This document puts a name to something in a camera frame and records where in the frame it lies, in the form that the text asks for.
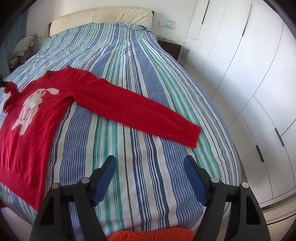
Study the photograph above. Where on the pile of striped clothes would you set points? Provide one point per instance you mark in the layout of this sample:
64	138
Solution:
24	45

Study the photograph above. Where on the white wardrobe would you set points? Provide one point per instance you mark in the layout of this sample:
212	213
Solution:
242	53

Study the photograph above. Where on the red sweater with white rabbit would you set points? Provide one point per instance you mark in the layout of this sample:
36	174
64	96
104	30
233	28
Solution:
34	114

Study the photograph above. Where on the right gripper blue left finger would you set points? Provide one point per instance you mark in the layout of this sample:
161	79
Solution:
101	179

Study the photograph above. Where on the orange fluffy garment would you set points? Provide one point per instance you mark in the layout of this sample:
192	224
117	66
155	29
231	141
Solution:
169	234

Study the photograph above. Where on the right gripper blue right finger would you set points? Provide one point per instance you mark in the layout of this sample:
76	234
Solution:
198	179

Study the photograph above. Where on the dark bedside table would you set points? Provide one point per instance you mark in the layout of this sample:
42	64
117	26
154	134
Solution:
171	47

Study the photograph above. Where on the striped blue green bedspread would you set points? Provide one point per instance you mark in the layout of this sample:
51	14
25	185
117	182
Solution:
149	190

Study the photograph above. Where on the cream padded headboard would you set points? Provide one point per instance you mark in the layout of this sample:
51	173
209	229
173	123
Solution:
116	14

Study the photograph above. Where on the white wall socket plate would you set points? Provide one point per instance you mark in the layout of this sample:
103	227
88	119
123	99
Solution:
167	24

